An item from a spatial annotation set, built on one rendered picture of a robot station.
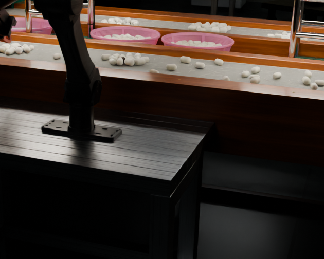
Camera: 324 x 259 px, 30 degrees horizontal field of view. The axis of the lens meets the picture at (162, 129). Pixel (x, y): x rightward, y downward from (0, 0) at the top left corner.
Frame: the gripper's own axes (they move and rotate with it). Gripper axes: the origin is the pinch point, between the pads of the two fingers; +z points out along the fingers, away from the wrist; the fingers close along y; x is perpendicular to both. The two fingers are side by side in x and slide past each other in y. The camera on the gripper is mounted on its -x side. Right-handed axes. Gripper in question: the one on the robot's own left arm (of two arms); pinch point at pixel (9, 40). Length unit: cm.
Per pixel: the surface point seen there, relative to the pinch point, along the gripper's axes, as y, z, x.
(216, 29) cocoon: -48, 66, -49
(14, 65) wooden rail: -6.2, -2.3, 9.3
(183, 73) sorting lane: -52, 16, -3
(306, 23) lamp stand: -84, 47, -44
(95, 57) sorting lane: -19.2, 21.8, -8.4
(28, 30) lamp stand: 14.9, 32.4, -21.8
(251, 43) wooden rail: -64, 55, -38
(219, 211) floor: -57, 106, 16
